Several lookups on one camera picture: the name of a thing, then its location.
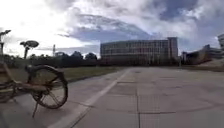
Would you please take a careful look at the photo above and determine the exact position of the large wide building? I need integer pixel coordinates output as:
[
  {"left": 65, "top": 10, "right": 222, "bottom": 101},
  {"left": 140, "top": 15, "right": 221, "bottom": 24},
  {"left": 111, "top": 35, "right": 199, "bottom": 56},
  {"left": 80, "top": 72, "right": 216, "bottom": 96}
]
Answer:
[{"left": 99, "top": 36, "right": 179, "bottom": 66}]

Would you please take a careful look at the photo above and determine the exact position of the grass field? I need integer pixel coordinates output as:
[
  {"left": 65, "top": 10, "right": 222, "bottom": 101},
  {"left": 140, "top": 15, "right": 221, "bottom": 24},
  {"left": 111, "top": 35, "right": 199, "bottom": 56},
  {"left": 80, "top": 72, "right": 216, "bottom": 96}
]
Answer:
[{"left": 0, "top": 66, "right": 125, "bottom": 84}]

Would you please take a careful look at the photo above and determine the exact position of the row of trees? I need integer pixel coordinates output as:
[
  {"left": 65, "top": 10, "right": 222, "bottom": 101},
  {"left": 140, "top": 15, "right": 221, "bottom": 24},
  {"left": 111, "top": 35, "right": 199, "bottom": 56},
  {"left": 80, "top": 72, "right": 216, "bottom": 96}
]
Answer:
[{"left": 0, "top": 50, "right": 101, "bottom": 69}]

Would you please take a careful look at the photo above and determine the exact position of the grey paved plaza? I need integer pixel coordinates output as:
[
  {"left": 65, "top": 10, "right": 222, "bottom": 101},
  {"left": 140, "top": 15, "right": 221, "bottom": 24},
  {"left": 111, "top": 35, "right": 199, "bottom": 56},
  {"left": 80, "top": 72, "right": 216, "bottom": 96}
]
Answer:
[{"left": 0, "top": 66, "right": 224, "bottom": 128}]

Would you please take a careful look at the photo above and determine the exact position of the tall thin tower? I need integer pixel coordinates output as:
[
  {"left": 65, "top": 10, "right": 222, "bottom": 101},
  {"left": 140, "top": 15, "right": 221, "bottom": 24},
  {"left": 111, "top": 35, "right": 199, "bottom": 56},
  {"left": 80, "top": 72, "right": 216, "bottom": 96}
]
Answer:
[{"left": 52, "top": 43, "right": 56, "bottom": 58}]

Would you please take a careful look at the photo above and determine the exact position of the orange bicycle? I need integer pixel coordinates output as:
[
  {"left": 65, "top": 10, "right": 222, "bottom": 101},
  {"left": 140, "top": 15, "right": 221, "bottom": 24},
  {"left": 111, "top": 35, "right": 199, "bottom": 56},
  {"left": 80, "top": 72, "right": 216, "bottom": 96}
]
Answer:
[{"left": 0, "top": 29, "right": 69, "bottom": 118}]

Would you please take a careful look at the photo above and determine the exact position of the low dark building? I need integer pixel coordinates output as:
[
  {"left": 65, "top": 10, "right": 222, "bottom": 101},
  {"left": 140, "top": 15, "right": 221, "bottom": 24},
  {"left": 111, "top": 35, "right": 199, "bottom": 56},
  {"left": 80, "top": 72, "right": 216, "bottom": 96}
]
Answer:
[{"left": 181, "top": 44, "right": 224, "bottom": 66}]

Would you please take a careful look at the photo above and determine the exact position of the pale building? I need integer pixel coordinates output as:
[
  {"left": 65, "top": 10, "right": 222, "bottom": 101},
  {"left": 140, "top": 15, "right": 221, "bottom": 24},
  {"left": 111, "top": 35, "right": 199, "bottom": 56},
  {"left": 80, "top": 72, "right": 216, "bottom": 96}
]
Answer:
[{"left": 217, "top": 33, "right": 224, "bottom": 51}]

